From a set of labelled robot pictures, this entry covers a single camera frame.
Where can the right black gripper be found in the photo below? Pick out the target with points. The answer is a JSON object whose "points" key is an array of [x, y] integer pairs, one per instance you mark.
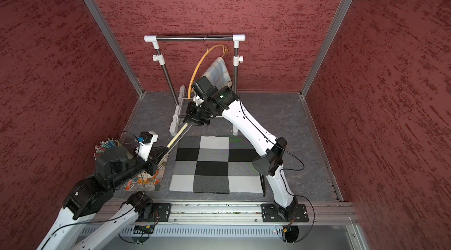
{"points": [[193, 112]]}

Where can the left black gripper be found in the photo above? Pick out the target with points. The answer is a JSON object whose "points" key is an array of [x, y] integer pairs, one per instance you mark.
{"points": [[154, 159]]}

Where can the grey black checkered mat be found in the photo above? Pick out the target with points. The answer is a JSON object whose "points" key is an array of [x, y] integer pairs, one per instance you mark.
{"points": [[215, 165]]}

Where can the blue cream plaid scarf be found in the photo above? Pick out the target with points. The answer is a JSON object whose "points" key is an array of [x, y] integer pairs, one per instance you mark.
{"points": [[218, 75]]}

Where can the orange plastic hanger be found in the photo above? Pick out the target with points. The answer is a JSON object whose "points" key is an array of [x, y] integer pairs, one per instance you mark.
{"points": [[225, 50]]}

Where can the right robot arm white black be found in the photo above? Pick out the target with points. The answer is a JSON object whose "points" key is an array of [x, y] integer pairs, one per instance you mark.
{"points": [[210, 102]]}

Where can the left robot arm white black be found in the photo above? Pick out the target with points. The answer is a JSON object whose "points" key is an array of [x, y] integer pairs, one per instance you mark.
{"points": [[114, 167]]}

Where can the green cup with straws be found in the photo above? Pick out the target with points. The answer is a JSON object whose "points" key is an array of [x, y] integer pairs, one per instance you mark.
{"points": [[103, 146]]}

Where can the white and steel clothes rack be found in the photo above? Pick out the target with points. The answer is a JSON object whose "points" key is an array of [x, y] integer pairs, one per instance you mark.
{"points": [[180, 97]]}

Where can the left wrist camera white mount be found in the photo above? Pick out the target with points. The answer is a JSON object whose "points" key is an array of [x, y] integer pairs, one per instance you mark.
{"points": [[146, 140]]}

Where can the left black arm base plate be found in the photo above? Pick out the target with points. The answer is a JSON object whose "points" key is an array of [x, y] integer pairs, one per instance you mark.
{"points": [[158, 212]]}

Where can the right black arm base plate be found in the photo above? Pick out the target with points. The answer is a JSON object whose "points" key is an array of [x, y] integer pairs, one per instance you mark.
{"points": [[272, 213]]}

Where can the aluminium front rail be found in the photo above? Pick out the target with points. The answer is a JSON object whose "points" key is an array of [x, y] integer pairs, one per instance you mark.
{"points": [[251, 213]]}

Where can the left aluminium corner post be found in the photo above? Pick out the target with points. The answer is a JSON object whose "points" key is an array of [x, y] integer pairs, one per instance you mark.
{"points": [[114, 45]]}

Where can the aluminium corner post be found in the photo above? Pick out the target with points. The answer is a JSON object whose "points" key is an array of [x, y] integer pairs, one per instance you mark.
{"points": [[337, 20], [114, 45]]}

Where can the right aluminium corner post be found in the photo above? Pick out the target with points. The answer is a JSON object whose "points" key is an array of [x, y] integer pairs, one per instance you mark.
{"points": [[337, 20]]}

